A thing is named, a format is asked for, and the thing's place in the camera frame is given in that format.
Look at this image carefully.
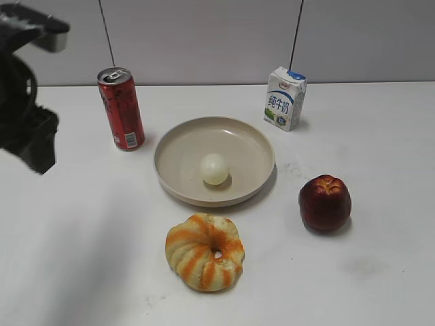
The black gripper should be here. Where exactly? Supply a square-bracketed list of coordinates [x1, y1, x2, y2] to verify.
[1, 2, 70, 175]

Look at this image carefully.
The white egg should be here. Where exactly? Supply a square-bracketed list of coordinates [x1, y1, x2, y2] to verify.
[200, 153, 229, 185]

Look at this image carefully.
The beige round plate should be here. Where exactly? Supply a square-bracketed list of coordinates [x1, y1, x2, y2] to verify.
[154, 117, 275, 208]

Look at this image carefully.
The red soda can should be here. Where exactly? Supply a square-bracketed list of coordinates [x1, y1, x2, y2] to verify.
[97, 67, 145, 151]

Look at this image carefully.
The white blue milk carton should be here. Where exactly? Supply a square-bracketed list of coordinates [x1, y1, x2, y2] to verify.
[264, 67, 307, 132]

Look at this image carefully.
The dark red apple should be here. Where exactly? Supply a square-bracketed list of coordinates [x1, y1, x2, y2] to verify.
[298, 175, 351, 232]

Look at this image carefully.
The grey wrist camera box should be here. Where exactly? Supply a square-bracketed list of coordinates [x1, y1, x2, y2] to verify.
[31, 33, 67, 53]

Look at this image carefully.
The orange striped ring bread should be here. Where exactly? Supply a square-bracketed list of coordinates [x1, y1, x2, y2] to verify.
[165, 213, 245, 292]

